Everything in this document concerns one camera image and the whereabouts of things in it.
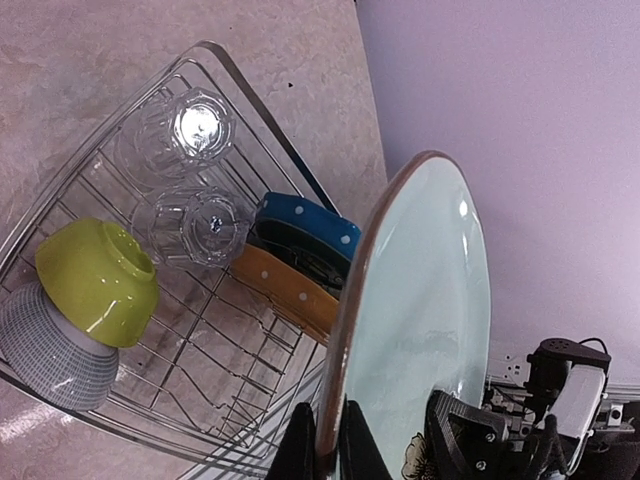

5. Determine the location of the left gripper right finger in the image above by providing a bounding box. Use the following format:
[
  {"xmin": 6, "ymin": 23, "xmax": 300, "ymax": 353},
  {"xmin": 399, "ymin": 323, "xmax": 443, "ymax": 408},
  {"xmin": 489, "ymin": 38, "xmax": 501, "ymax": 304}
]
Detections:
[{"xmin": 339, "ymin": 400, "xmax": 388, "ymax": 480}]

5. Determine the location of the clear glass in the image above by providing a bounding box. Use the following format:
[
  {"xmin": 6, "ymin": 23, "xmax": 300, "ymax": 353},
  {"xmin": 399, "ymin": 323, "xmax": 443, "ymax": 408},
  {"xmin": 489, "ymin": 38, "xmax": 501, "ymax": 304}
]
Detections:
[
  {"xmin": 114, "ymin": 87, "xmax": 236, "ymax": 190},
  {"xmin": 129, "ymin": 186, "xmax": 255, "ymax": 269}
]

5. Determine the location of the blue polka dot plate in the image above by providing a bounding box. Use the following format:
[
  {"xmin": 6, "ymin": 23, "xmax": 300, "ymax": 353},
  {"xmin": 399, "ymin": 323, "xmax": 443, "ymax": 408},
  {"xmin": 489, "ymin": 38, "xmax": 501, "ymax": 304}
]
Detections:
[{"xmin": 254, "ymin": 191, "xmax": 362, "ymax": 296}]

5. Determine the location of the green bowl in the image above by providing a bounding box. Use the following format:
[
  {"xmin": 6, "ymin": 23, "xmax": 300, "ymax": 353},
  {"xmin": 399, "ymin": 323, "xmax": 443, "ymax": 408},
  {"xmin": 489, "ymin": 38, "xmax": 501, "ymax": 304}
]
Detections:
[{"xmin": 35, "ymin": 217, "xmax": 159, "ymax": 348}]

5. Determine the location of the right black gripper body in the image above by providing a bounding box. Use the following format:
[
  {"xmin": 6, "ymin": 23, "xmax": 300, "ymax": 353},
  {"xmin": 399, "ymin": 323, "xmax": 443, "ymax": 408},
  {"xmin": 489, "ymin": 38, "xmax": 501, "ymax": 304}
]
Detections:
[{"xmin": 425, "ymin": 390, "xmax": 508, "ymax": 479}]

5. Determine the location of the grey striped bowl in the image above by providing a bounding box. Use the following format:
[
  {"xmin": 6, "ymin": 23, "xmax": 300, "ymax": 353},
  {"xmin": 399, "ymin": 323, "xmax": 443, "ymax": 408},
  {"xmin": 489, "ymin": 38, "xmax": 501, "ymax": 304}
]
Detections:
[{"xmin": 1, "ymin": 282, "xmax": 119, "ymax": 411}]

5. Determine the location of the clear glass near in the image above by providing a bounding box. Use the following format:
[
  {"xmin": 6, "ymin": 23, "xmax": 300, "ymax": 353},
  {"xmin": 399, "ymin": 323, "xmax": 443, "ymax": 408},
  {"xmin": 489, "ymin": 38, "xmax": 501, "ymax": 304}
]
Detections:
[{"xmin": 129, "ymin": 186, "xmax": 255, "ymax": 269}]

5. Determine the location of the aluminium front rail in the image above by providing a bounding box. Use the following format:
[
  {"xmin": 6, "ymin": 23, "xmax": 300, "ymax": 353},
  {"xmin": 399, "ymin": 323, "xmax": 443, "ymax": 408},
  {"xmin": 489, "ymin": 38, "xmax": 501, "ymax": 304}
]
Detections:
[{"xmin": 486, "ymin": 355, "xmax": 636, "ymax": 432}]

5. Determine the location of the clear glass far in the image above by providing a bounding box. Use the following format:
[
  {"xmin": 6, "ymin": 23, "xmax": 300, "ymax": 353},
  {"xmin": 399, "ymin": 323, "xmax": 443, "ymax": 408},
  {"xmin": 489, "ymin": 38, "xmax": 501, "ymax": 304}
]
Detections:
[{"xmin": 114, "ymin": 87, "xmax": 236, "ymax": 190}]

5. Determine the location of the metal wire dish rack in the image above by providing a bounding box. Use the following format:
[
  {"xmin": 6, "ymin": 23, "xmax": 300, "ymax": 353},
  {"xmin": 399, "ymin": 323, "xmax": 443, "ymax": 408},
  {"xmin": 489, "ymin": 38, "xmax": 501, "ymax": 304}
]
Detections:
[{"xmin": 1, "ymin": 40, "xmax": 332, "ymax": 479}]

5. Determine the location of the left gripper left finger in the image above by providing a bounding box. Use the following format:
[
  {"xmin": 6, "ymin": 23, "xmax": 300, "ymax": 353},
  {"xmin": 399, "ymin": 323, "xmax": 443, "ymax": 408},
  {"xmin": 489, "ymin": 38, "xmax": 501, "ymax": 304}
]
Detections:
[{"xmin": 265, "ymin": 402, "xmax": 316, "ymax": 480}]

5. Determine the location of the light teal round plate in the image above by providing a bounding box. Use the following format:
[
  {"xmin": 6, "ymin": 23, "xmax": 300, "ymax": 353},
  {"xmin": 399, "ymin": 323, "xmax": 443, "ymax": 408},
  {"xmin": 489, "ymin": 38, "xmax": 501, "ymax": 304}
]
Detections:
[{"xmin": 314, "ymin": 151, "xmax": 491, "ymax": 479}]

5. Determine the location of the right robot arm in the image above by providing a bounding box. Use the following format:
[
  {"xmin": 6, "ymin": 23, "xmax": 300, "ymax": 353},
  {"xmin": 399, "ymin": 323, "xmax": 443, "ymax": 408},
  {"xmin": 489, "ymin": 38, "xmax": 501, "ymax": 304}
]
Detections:
[{"xmin": 425, "ymin": 338, "xmax": 611, "ymax": 479}]

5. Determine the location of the yellow polka dot plate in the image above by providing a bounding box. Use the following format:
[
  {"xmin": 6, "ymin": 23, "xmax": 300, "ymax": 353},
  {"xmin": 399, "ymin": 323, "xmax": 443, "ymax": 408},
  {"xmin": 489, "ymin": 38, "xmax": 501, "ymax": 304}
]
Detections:
[{"xmin": 230, "ymin": 244, "xmax": 339, "ymax": 346}]

